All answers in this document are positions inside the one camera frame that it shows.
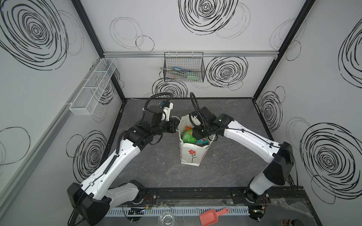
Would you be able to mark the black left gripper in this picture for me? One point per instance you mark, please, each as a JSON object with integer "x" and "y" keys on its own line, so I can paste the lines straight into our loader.
{"x": 172, "y": 125}

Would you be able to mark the aluminium wall rail left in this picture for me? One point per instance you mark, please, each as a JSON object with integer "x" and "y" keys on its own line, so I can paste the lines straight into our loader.
{"x": 17, "y": 147}

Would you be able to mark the red plastic scoop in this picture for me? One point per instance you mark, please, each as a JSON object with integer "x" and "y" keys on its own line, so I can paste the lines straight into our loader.
{"x": 210, "y": 217}

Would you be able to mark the black corner frame post right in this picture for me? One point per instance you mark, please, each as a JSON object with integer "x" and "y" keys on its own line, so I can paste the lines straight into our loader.
{"x": 287, "y": 41}

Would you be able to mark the clear glass bowl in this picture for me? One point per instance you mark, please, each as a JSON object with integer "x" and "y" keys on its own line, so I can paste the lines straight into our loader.
{"x": 166, "y": 219}

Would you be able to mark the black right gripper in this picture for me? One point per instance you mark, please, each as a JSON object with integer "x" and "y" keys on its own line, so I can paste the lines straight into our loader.
{"x": 194, "y": 133}

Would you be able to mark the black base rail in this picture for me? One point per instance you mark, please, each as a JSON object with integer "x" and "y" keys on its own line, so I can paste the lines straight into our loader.
{"x": 238, "y": 195}

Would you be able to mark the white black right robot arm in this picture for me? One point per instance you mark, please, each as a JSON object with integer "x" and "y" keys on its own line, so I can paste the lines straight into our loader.
{"x": 279, "y": 157}

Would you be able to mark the aluminium wall rail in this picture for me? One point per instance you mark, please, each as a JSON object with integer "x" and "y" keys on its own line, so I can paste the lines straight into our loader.
{"x": 214, "y": 53}
{"x": 17, "y": 147}

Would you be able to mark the white paper bag red flower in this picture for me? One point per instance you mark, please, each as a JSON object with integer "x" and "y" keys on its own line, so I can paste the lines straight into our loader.
{"x": 192, "y": 154}

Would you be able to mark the black corner frame post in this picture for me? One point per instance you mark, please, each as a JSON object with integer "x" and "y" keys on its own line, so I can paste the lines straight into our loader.
{"x": 95, "y": 42}
{"x": 287, "y": 41}

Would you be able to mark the green snack packet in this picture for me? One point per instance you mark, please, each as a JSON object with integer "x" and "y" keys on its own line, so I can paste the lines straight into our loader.
{"x": 188, "y": 138}

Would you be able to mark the clear plastic wall shelf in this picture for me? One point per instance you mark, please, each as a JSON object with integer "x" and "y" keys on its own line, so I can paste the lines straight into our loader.
{"x": 95, "y": 84}

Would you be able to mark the grey slotted cable duct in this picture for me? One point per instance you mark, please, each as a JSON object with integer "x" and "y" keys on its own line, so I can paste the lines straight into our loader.
{"x": 176, "y": 211}

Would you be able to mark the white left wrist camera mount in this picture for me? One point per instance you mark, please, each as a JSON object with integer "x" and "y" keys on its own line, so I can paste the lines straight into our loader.
{"x": 166, "y": 110}

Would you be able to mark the black corner frame post left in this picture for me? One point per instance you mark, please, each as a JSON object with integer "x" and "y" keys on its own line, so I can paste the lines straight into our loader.
{"x": 95, "y": 42}

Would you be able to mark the aluminium wall rail back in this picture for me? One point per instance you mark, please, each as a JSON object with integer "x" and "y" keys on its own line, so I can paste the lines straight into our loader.
{"x": 214, "y": 53}

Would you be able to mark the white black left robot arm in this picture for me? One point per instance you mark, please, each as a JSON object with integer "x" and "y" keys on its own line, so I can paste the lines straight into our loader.
{"x": 94, "y": 197}

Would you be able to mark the black wire wall basket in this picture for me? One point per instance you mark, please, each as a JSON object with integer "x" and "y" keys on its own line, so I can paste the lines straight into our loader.
{"x": 184, "y": 69}

